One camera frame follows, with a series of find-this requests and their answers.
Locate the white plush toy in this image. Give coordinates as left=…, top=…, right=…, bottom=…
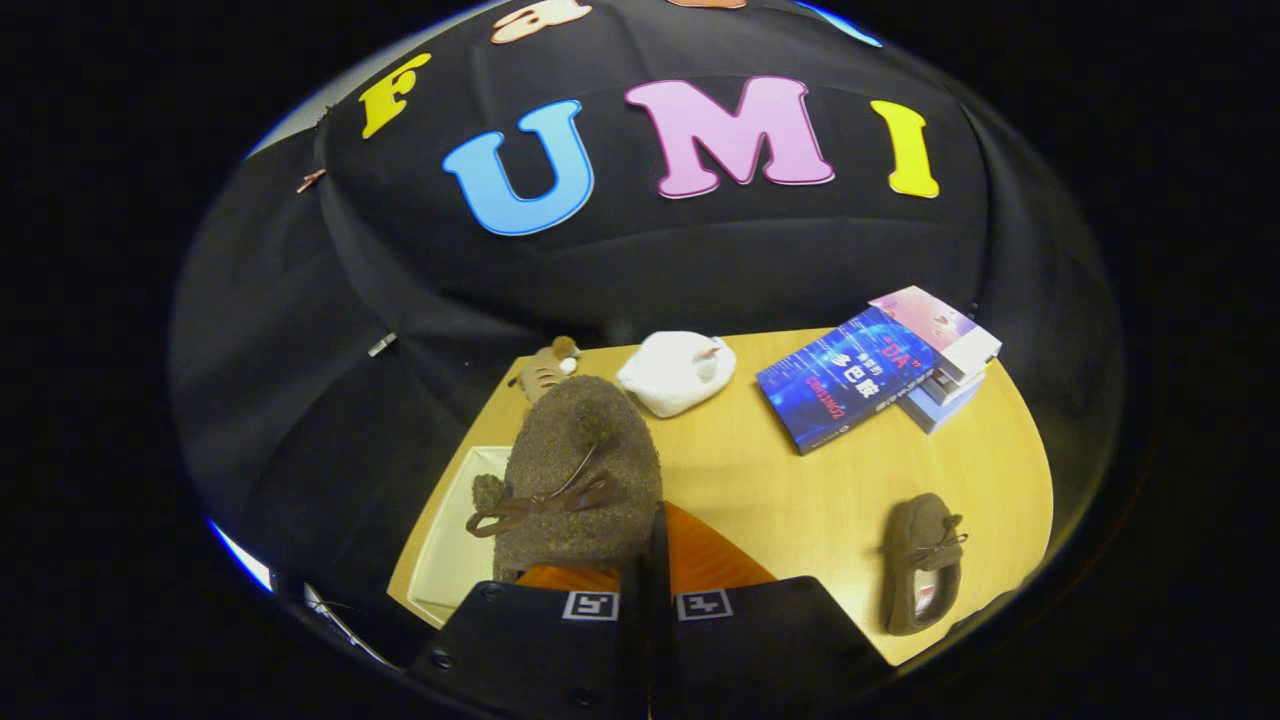
left=616, top=331, right=738, bottom=419

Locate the brown fuzzy shoe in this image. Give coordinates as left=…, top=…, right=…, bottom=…
left=880, top=493, right=969, bottom=637
left=465, top=375, right=664, bottom=584

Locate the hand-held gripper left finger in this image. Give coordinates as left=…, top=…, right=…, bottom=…
left=412, top=560, right=651, bottom=720

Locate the blue cover book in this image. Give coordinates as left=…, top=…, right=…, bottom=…
left=756, top=306, right=938, bottom=456

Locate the pink cover book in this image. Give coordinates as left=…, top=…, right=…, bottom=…
left=868, top=286, right=1003, bottom=384

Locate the black backdrop cloth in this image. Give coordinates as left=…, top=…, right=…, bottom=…
left=170, top=0, right=1126, bottom=601

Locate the white paperback book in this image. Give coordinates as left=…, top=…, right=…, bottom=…
left=920, top=362, right=993, bottom=406

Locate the brown plush toy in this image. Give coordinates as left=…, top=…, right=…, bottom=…
left=508, top=336, right=581, bottom=404

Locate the light blue book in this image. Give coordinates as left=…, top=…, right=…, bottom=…
left=898, top=378, right=986, bottom=435

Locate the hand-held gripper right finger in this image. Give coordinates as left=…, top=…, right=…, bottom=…
left=648, top=503, right=891, bottom=720

